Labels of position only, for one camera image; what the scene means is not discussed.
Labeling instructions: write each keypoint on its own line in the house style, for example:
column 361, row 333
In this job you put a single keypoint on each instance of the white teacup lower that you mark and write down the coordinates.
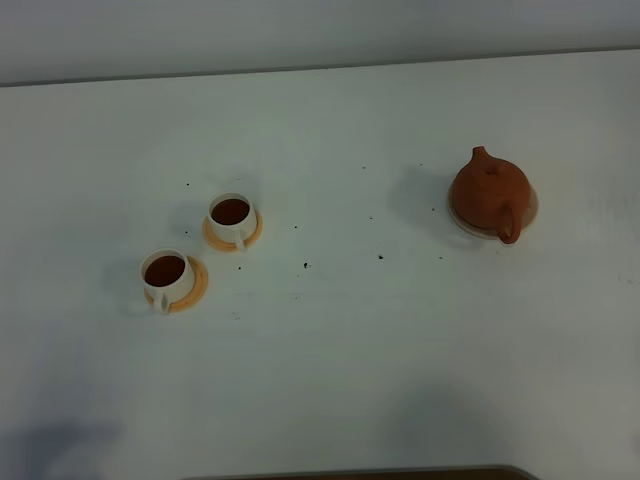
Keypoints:
column 161, row 267

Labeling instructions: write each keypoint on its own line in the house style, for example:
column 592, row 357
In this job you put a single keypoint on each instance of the white teacup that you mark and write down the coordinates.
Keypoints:
column 232, row 217
column 161, row 267

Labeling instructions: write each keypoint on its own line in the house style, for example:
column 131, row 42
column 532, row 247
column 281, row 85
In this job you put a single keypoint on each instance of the brown clay teapot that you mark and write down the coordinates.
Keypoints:
column 491, row 194

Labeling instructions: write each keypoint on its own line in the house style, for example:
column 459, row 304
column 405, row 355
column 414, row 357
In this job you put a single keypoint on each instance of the orange saucer lower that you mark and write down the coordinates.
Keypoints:
column 182, row 294

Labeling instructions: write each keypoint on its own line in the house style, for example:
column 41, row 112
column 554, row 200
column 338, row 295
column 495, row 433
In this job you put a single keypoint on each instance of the orange saucer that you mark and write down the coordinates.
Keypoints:
column 216, row 243
column 182, row 294

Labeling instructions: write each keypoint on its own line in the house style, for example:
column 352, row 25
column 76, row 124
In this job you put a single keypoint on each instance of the white teacup upper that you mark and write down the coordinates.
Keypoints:
column 232, row 217

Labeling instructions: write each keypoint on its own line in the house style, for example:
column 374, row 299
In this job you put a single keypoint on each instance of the orange saucer upper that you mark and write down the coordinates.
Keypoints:
column 216, row 243

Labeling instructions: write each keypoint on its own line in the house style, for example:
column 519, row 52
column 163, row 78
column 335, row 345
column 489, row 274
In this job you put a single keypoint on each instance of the beige round teapot coaster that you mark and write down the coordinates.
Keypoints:
column 487, row 234

